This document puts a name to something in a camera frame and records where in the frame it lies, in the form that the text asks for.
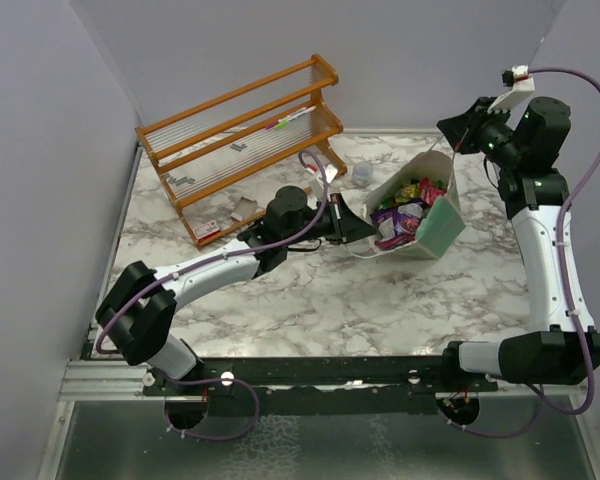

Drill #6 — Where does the red white staple box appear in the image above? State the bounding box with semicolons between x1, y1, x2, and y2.
193;221;221;240

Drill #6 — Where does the open small cardboard box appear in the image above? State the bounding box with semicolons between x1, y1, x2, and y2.
230;196;259;222

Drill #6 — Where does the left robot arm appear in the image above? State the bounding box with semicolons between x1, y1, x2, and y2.
95;186;376;395

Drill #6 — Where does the orange wooden two-tier rack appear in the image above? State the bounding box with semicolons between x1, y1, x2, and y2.
136;54;347;248

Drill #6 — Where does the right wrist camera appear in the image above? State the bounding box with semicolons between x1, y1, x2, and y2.
487;65;535;113

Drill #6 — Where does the purple snack packet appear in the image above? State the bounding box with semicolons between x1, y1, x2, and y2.
370;199;426;243

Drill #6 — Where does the white green paper bag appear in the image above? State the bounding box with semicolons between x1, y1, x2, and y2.
346;147;465;261

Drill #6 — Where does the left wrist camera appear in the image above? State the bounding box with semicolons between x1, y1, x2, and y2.
308;164;338;200

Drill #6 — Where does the grey staple strip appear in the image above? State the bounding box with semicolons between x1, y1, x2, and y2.
230;143;247;152
166;174;196;187

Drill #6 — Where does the grey staple strip lower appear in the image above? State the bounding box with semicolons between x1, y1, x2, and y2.
166;174;196;187

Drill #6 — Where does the grey staple strip upper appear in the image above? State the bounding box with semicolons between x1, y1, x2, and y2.
230;143;247;152

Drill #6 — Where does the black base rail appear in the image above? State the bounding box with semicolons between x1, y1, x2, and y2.
143;354;497;417

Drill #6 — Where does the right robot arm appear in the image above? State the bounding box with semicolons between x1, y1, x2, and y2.
437;97;600;391

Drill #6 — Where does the small clear plastic cup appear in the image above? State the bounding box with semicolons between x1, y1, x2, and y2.
351;161;374;188

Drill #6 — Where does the yellow green snack packet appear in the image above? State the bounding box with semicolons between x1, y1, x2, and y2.
380;179;421;208

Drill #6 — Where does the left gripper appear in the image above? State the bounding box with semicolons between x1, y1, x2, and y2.
284;193;377;247

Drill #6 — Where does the red pink snack packet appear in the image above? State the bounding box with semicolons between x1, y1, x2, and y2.
418;178;446;206

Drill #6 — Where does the purple capped marker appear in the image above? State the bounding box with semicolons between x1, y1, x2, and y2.
264;107;308;130

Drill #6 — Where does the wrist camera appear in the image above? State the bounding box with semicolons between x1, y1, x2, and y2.
487;65;535;113
308;164;338;200

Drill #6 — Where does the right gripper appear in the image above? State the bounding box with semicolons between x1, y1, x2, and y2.
436;96;523;169

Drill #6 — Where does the aluminium frame rail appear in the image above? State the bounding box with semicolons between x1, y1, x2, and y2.
59;360;147;401

